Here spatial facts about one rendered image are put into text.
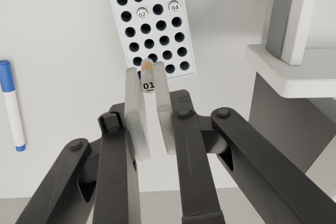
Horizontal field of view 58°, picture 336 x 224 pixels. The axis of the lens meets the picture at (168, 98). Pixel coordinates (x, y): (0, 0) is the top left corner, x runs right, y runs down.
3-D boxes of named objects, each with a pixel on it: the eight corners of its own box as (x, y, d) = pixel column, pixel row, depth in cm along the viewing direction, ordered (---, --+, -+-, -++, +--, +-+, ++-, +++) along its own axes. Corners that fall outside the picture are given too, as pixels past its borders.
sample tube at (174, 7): (176, 5, 39) (181, 12, 34) (167, 7, 39) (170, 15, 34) (175, -5, 38) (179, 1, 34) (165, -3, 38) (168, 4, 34)
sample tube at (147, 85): (156, 68, 26) (159, 92, 22) (141, 71, 26) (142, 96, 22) (153, 55, 25) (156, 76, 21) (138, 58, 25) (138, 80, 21)
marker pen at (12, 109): (28, 146, 46) (25, 152, 45) (17, 146, 46) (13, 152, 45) (11, 59, 40) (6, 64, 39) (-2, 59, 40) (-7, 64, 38)
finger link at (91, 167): (135, 174, 15) (74, 188, 15) (134, 121, 19) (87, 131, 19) (127, 149, 14) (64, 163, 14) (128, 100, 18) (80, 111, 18)
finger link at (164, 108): (156, 110, 15) (171, 107, 15) (152, 62, 21) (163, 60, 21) (167, 157, 16) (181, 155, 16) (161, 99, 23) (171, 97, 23)
